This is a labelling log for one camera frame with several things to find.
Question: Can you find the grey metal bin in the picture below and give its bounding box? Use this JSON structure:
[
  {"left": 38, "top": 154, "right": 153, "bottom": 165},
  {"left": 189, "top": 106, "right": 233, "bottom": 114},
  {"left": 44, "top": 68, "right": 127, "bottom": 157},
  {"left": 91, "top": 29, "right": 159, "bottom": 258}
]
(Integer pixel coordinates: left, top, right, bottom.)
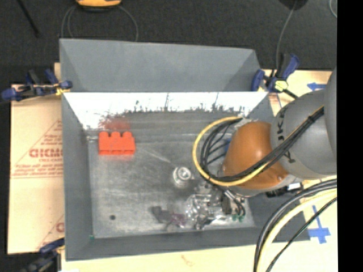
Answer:
[{"left": 58, "top": 38, "right": 269, "bottom": 261}]

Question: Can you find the black cylinder on white bracket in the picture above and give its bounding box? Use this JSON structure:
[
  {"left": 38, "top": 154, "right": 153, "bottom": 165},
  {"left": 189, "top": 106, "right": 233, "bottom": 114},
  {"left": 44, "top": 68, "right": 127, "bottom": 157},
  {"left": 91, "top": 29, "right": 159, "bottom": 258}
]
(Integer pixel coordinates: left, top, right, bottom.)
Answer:
[{"left": 265, "top": 182, "right": 302, "bottom": 198}]

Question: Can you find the red toy brick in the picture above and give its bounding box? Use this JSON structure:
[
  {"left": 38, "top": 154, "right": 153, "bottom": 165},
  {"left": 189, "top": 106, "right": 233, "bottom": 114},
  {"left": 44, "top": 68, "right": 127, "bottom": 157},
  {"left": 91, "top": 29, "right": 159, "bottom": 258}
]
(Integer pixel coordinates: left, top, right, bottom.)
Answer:
[{"left": 98, "top": 131, "right": 136, "bottom": 156}]

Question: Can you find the brown cardboard board red print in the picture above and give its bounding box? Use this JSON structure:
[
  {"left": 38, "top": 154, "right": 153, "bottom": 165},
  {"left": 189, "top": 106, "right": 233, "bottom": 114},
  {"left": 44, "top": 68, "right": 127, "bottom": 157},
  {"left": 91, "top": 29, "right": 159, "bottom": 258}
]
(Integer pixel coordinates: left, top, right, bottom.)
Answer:
[{"left": 6, "top": 62, "right": 66, "bottom": 255}]

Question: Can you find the small clear glass jar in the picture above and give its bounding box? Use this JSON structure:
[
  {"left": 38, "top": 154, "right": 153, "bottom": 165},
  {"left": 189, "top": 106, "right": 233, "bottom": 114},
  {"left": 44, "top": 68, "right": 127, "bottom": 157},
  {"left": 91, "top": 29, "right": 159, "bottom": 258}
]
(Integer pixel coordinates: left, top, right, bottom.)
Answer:
[{"left": 172, "top": 166, "right": 195, "bottom": 189}]

